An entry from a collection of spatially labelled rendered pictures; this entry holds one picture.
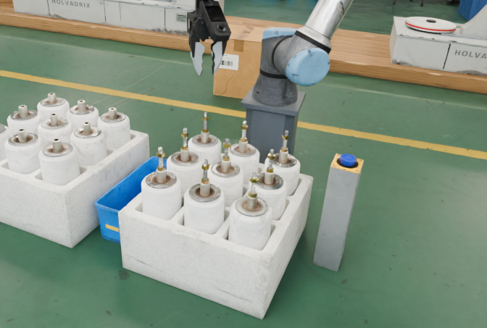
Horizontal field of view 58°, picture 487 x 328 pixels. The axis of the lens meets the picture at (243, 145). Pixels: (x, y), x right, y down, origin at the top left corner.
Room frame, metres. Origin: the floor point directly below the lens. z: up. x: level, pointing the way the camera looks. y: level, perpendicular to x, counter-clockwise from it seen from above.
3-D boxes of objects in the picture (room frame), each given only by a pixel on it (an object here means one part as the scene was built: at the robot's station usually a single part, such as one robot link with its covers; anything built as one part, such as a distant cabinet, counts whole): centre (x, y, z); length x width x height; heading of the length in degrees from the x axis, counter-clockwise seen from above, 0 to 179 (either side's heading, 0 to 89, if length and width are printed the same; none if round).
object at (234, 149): (1.07, 0.00, 0.25); 0.08 x 0.08 x 0.01
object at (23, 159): (1.04, 0.60, 0.16); 0.10 x 0.10 x 0.18
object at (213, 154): (1.12, 0.11, 0.16); 0.10 x 0.10 x 0.18
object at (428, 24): (2.83, -1.11, 0.29); 0.30 x 0.30 x 0.06
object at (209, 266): (0.96, 0.04, 0.09); 0.39 x 0.39 x 0.18; 70
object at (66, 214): (1.15, 0.56, 0.09); 0.39 x 0.39 x 0.18; 70
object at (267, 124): (1.37, -0.09, 0.15); 0.19 x 0.19 x 0.30; 77
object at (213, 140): (1.12, 0.11, 0.25); 0.08 x 0.08 x 0.01
